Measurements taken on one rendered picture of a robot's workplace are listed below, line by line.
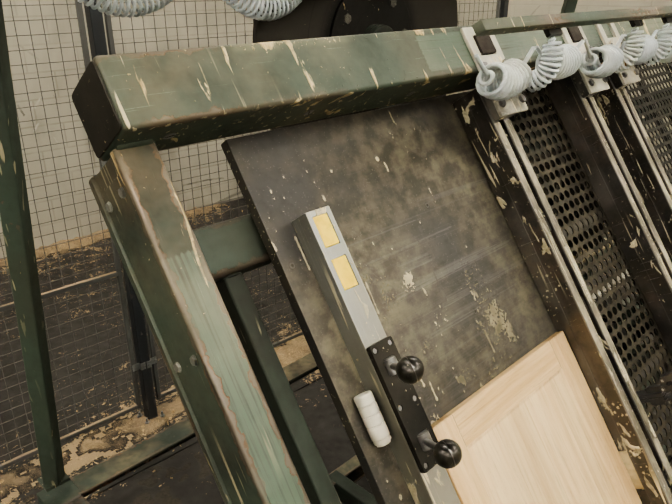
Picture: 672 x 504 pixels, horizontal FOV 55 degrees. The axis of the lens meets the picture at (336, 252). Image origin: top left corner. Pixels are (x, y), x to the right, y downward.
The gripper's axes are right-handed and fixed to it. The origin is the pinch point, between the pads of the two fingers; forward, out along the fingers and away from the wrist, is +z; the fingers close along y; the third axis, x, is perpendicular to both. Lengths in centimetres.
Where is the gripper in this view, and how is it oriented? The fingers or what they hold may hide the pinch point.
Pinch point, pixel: (649, 395)
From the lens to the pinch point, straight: 145.0
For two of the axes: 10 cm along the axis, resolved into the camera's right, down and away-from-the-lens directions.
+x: -7.1, 2.8, -6.5
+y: -4.1, -9.1, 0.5
